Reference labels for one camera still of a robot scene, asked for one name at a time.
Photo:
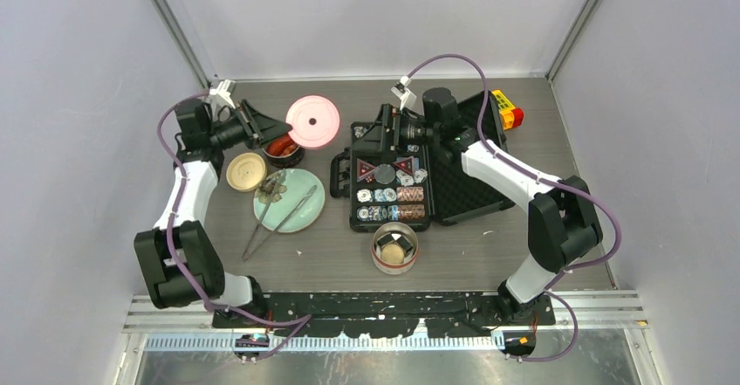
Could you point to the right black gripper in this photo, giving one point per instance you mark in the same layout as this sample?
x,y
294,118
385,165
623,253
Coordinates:
x,y
377,139

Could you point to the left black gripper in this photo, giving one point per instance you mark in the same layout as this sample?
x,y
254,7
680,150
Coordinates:
x,y
256,127

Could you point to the red sausage toy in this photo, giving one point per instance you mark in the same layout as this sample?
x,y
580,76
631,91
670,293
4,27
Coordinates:
x,y
278,145

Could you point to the beige round lid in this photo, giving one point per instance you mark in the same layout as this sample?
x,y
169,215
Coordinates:
x,y
246,172

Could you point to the pink round lid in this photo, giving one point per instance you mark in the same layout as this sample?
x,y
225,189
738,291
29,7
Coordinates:
x,y
314,121

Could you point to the sushi roll orange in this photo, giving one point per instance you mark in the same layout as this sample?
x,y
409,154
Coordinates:
x,y
384,240

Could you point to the sushi roll red centre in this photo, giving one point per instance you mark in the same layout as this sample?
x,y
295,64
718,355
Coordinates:
x,y
406,245

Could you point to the round bread bun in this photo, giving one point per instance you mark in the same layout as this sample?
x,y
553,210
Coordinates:
x,y
392,254

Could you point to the black metal tongs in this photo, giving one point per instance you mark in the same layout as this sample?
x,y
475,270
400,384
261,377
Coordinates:
x,y
280,198

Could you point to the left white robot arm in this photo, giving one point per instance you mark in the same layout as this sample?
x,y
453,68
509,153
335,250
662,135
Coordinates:
x,y
178,261

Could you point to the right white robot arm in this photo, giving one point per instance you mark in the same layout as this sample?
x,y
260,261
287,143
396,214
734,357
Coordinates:
x,y
562,222

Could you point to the white red steel lunch box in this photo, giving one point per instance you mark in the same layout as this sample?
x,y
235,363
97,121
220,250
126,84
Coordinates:
x,y
395,227

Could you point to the steel bowl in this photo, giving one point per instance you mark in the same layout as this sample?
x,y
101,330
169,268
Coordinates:
x,y
287,161

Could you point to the black poker chip case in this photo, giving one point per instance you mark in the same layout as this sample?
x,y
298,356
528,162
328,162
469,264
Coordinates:
x,y
415,186

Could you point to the light green plate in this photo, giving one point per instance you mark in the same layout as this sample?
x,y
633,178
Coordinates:
x,y
308,216

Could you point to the yellow red emergency stop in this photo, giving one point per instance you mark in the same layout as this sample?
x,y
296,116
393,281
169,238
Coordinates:
x,y
510,115

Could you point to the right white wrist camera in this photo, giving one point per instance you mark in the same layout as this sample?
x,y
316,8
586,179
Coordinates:
x,y
402,91

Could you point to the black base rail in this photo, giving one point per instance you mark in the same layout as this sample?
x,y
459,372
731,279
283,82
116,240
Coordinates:
x,y
398,314

